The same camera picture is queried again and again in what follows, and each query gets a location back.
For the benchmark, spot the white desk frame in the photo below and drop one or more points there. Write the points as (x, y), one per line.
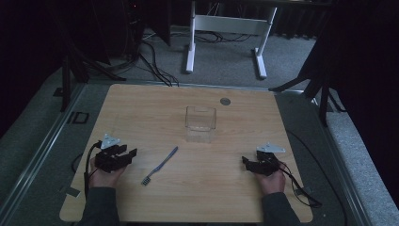
(230, 24)

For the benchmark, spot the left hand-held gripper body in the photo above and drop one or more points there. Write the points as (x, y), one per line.
(108, 161)

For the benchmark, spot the grey tape piece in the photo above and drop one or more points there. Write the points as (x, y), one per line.
(72, 191)

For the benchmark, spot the dark computer tower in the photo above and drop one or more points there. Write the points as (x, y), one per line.
(122, 28)

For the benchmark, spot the black metal stand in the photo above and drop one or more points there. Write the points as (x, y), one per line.
(66, 84)
(323, 97)

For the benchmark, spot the person's right hand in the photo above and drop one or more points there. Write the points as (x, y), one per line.
(273, 183)

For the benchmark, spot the clear plastic container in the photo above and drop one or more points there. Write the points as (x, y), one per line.
(200, 125)

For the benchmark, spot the person's left hand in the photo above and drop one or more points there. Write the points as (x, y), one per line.
(103, 179)

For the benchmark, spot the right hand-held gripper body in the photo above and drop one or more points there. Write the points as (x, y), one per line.
(267, 164)

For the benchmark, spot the metal floor rail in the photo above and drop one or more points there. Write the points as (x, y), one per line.
(342, 175)
(40, 147)

